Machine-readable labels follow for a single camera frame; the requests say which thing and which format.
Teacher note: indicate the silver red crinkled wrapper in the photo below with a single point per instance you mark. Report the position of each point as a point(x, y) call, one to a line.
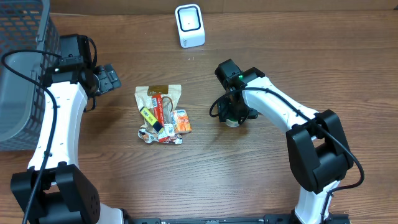
point(149, 135)

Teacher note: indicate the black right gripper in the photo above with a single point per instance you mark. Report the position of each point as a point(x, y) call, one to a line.
point(231, 113)

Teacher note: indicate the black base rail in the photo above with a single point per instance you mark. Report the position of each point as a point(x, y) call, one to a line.
point(211, 221)

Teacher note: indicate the grey plastic mesh basket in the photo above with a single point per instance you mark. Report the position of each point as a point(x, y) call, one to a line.
point(26, 29)

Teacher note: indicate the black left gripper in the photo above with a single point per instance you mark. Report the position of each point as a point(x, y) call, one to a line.
point(109, 78)

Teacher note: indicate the yellow highlighter marker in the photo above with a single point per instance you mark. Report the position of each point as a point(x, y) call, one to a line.
point(151, 119)

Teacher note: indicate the red snack stick packet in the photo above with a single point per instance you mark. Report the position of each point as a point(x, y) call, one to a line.
point(158, 108)

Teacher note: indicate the small orange snack packet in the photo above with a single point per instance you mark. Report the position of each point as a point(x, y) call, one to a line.
point(181, 122)

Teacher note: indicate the white barcode scanner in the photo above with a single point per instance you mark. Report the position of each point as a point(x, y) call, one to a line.
point(191, 30)

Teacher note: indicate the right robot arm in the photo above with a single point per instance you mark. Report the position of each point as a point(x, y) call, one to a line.
point(319, 154)

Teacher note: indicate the green lid knorr cup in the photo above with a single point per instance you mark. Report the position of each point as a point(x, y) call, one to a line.
point(232, 123)

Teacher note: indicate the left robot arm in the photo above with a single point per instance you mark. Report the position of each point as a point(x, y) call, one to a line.
point(53, 189)

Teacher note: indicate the beige brown snack pouch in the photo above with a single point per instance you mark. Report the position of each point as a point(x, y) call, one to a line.
point(169, 95)

